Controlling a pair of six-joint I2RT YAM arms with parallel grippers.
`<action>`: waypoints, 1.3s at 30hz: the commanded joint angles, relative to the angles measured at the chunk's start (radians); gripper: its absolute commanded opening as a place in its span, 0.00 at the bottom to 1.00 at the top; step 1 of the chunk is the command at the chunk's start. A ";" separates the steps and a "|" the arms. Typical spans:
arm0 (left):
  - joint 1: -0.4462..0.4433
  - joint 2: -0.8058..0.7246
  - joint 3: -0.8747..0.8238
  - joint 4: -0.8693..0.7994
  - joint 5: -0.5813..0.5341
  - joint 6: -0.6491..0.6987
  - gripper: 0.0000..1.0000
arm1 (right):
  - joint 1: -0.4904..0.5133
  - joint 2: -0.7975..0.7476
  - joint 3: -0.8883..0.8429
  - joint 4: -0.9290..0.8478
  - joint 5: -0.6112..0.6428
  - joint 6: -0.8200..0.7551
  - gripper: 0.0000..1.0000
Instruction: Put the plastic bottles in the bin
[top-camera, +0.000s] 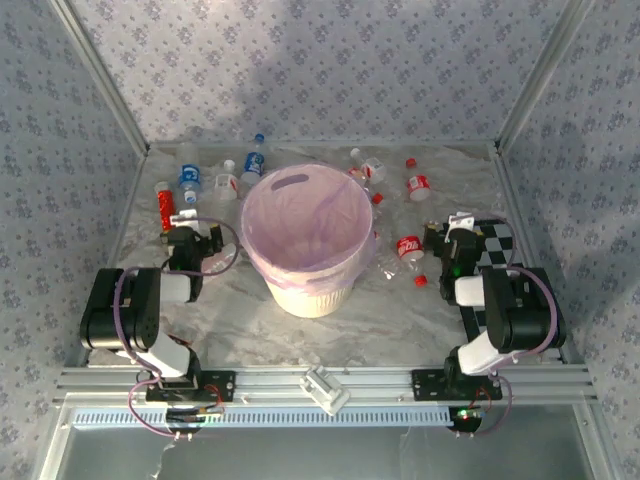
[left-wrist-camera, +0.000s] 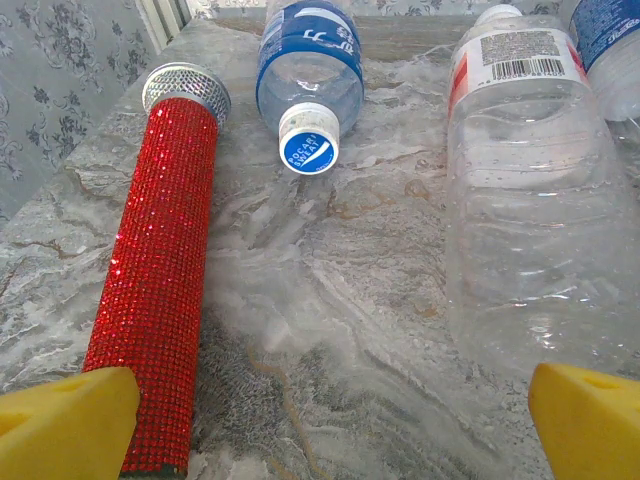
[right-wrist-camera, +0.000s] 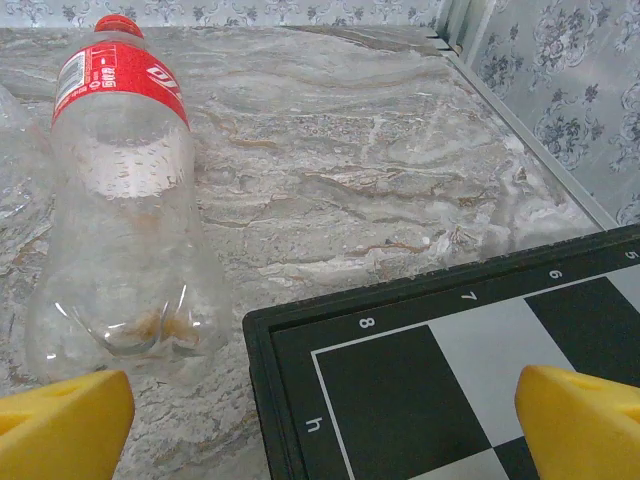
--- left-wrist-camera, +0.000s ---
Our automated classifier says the Pepsi blue label water bottle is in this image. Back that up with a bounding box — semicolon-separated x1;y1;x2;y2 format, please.
559;0;640;124

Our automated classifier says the Pocari Sweat plastic bottle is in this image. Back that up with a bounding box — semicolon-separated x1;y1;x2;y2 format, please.
255;0;365;176

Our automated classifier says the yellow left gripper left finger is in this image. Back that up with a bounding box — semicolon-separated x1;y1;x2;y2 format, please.
0;366;142;480

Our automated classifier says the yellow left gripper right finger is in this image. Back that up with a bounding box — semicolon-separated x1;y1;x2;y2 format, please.
528;362;640;480

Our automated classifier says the large clear bottle white cap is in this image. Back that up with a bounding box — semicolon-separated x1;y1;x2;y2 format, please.
443;3;639;376

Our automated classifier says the aluminium frame post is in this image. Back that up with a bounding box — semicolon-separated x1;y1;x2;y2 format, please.
133;0;194;55

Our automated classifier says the red glitter microphone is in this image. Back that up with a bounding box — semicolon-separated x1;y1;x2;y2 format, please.
81;62;233;476

